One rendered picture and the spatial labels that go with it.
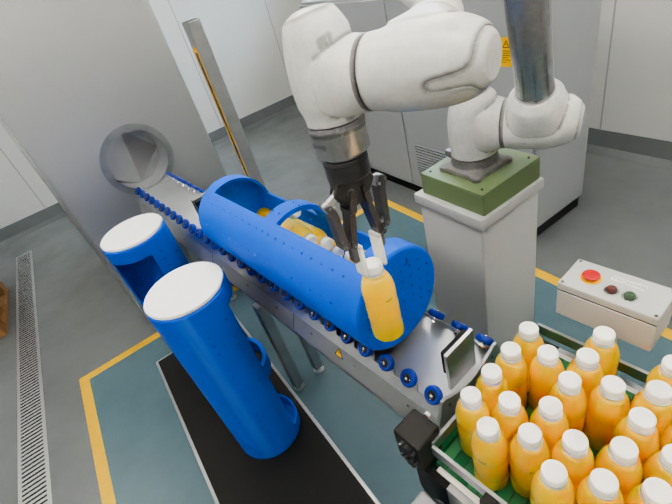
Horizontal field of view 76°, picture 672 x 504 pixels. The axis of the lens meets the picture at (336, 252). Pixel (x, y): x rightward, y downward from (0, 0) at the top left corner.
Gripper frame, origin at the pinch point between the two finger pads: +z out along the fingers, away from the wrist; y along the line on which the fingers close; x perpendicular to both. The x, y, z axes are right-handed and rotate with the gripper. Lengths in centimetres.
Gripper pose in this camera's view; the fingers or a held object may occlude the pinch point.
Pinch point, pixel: (369, 254)
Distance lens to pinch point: 81.2
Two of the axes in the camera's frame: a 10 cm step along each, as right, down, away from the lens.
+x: 5.7, 3.4, -7.5
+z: 2.4, 8.0, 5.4
